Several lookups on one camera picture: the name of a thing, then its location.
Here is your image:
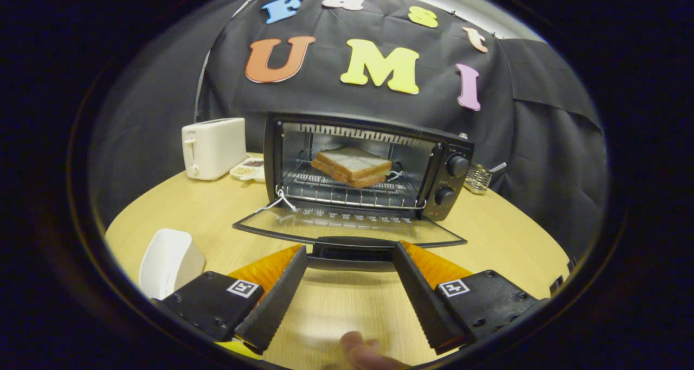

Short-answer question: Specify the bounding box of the toasted bread sandwich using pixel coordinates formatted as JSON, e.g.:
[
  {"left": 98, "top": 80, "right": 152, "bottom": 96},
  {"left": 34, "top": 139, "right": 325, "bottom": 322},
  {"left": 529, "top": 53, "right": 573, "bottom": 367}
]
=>
[{"left": 311, "top": 146, "right": 393, "bottom": 189}]

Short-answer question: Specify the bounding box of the metal wire basket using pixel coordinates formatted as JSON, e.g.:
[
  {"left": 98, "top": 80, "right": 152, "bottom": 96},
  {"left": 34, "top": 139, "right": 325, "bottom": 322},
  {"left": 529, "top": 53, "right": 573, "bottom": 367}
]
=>
[{"left": 464, "top": 162, "right": 507, "bottom": 195}]

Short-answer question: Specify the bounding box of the white toaster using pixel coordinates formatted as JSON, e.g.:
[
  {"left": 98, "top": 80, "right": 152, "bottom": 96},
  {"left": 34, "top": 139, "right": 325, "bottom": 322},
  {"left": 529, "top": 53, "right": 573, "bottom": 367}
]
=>
[{"left": 182, "top": 118, "right": 247, "bottom": 181}]

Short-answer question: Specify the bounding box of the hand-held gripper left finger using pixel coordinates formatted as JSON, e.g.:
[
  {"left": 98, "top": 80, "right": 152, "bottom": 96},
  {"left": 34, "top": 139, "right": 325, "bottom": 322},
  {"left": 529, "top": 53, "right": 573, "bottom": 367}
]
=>
[{"left": 153, "top": 244, "right": 309, "bottom": 360}]

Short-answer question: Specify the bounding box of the white divided seasoning dish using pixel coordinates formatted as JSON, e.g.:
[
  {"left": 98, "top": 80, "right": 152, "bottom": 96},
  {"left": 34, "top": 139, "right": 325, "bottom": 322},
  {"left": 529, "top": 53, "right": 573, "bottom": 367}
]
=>
[{"left": 229, "top": 158, "right": 266, "bottom": 183}]

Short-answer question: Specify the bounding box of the white string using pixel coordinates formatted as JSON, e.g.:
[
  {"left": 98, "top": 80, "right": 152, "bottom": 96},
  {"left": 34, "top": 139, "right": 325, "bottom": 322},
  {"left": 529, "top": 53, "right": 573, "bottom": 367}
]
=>
[{"left": 255, "top": 188, "right": 298, "bottom": 214}]

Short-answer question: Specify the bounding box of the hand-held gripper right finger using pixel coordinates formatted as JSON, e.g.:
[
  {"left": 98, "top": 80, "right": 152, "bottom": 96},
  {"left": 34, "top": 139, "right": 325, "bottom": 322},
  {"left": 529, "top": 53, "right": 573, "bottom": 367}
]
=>
[{"left": 391, "top": 240, "right": 549, "bottom": 355}]

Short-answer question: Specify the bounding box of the black toaster oven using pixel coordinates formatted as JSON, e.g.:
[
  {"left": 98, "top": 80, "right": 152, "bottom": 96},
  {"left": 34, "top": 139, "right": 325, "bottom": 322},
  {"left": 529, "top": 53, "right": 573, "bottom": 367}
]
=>
[{"left": 233, "top": 111, "right": 475, "bottom": 272}]

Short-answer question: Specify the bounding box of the white rectangular plate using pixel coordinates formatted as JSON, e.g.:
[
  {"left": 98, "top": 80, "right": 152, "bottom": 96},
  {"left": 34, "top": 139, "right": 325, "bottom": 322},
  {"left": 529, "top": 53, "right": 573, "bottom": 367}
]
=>
[{"left": 139, "top": 228, "right": 207, "bottom": 301}]

